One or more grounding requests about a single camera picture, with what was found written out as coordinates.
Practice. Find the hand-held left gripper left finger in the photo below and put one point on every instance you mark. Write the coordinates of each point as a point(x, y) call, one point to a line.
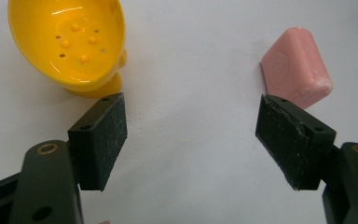
point(99, 140)

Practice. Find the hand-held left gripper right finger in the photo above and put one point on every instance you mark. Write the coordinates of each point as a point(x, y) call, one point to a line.
point(292, 143)

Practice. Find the pink soap bar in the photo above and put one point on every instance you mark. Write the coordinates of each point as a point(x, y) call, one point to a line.
point(295, 68)

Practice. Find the yellow plastic soap dish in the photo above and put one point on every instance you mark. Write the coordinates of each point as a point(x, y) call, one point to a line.
point(71, 46)

